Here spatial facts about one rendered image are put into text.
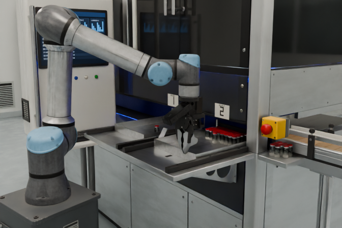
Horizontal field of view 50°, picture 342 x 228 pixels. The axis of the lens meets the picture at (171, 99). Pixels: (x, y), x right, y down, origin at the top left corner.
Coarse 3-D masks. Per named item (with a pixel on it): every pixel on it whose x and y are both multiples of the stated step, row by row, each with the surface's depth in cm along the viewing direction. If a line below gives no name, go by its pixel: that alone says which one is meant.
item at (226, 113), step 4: (216, 104) 157; (220, 104) 155; (216, 108) 157; (220, 108) 155; (224, 108) 153; (228, 108) 152; (216, 112) 158; (224, 112) 154; (228, 112) 152; (216, 116) 158; (220, 116) 156; (224, 116) 154; (228, 116) 152
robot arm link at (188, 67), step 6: (180, 54) 130; (186, 54) 128; (192, 54) 128; (180, 60) 129; (186, 60) 128; (192, 60) 128; (198, 60) 129; (180, 66) 128; (186, 66) 128; (192, 66) 128; (198, 66) 129; (180, 72) 128; (186, 72) 128; (192, 72) 128; (198, 72) 130; (180, 78) 130; (186, 78) 128; (192, 78) 128; (198, 78) 130; (180, 84) 130; (186, 84) 129; (192, 84) 129; (198, 84) 131
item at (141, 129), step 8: (136, 120) 185; (144, 120) 188; (152, 120) 191; (160, 120) 194; (120, 128) 174; (128, 128) 168; (136, 128) 182; (144, 128) 182; (152, 128) 182; (160, 128) 182; (168, 128) 182; (200, 128) 178; (136, 136) 163; (144, 136) 158; (152, 136) 161
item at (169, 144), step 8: (168, 136) 155; (176, 136) 158; (200, 136) 167; (160, 144) 148; (168, 144) 143; (176, 144) 155; (200, 144) 155; (208, 144) 155; (216, 144) 155; (240, 144) 145; (168, 152) 144; (176, 152) 140; (192, 152) 144; (200, 152) 144; (208, 152) 135; (216, 152) 137
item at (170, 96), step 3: (168, 96) 184; (171, 96) 182; (174, 96) 180; (177, 96) 178; (168, 99) 184; (171, 99) 182; (174, 99) 180; (177, 99) 179; (168, 102) 184; (171, 102) 183; (174, 102) 181; (177, 102) 179; (171, 105) 183; (174, 105) 181; (177, 105) 179
